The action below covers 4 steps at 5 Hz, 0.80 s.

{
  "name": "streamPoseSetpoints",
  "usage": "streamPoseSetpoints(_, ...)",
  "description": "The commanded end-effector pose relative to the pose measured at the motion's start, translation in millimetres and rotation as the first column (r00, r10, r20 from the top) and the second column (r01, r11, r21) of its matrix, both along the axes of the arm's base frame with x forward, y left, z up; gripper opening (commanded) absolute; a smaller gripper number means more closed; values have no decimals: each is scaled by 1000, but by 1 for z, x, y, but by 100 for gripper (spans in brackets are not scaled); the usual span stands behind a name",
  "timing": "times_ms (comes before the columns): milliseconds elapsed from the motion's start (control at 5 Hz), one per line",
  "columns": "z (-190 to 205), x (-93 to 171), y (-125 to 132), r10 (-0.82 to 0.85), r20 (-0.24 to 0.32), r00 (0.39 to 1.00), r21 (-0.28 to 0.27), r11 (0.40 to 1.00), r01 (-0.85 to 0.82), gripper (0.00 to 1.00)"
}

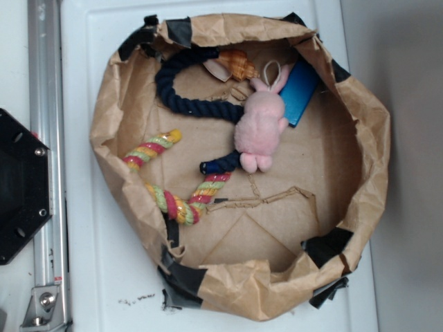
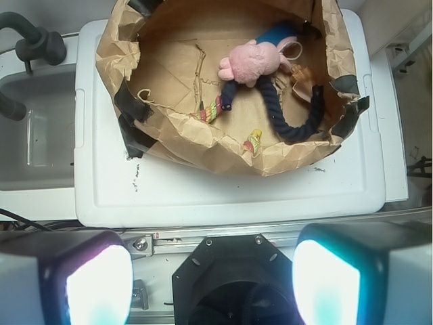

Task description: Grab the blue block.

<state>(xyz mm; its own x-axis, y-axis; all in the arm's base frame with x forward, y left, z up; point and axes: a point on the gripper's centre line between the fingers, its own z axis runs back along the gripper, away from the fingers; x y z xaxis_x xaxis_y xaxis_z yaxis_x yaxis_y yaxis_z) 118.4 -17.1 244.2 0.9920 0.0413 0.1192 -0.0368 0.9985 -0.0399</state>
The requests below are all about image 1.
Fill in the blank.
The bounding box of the blue rectangular block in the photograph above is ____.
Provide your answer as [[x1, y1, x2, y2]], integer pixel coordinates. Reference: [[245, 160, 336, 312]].
[[280, 59, 320, 127]]

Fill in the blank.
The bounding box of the pink plush bunny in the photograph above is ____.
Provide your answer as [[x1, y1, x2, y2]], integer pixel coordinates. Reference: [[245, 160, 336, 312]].
[[234, 64, 291, 174]]

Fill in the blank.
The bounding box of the brown paper bag bin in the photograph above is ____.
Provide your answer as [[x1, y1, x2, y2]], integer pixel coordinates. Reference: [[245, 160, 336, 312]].
[[90, 14, 390, 321]]

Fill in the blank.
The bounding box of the orange conch seashell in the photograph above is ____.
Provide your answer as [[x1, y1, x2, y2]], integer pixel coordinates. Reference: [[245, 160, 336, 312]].
[[203, 49, 260, 82]]

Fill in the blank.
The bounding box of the white tray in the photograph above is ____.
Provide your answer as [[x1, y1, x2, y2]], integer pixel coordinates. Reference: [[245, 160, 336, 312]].
[[61, 1, 378, 331]]

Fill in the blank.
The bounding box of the multicolour striped rope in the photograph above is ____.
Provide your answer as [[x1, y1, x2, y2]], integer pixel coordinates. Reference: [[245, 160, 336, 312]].
[[122, 129, 233, 227]]

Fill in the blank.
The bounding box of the dark blue rope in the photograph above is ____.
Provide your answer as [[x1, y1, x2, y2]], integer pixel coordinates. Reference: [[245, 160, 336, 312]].
[[154, 47, 245, 174]]

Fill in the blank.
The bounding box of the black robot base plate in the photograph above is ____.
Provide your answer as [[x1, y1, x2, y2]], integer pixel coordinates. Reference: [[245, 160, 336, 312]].
[[1, 109, 51, 266]]

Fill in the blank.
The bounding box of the aluminium extrusion rail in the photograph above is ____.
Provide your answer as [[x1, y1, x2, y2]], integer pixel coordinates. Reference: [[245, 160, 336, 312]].
[[26, 0, 71, 288]]

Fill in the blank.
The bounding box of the metal corner bracket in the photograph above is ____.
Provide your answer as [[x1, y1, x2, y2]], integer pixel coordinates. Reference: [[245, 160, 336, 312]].
[[19, 285, 71, 331]]

